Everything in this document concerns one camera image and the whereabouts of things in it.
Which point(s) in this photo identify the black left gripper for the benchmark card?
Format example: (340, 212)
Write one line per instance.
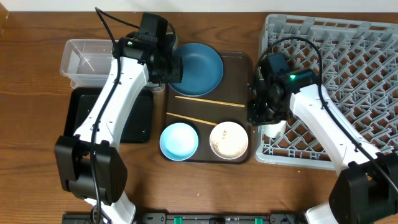
(176, 76)

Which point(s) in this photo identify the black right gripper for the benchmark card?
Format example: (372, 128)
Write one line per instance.
(259, 112)

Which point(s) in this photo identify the white paper cup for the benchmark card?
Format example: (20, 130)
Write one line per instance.
(275, 130)

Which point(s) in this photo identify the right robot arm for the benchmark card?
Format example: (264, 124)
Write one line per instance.
(366, 188)

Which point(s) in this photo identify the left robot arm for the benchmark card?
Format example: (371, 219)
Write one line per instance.
(88, 162)

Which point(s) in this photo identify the grey dishwasher rack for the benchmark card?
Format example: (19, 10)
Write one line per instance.
(359, 67)

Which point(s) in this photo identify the dark blue plate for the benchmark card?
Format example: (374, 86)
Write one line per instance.
(202, 70)

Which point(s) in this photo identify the upper wooden chopstick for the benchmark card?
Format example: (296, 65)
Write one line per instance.
(211, 101)

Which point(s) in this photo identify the wooden chopstick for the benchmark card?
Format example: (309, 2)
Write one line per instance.
(211, 101)
(192, 119)

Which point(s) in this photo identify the brown serving tray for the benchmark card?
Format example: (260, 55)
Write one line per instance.
(233, 88)

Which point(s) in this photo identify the white speckled bowl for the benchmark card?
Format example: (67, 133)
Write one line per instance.
(229, 140)

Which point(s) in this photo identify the black tray bin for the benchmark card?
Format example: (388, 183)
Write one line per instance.
(137, 127)

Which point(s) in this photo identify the lower wooden chopstick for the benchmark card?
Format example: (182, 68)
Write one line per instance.
(192, 119)

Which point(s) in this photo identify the light blue bowl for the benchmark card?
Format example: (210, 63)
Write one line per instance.
(179, 141)

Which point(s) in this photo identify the clear plastic bin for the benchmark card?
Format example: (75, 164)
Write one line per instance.
(87, 62)

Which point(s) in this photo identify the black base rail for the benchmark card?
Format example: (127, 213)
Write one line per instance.
(150, 216)

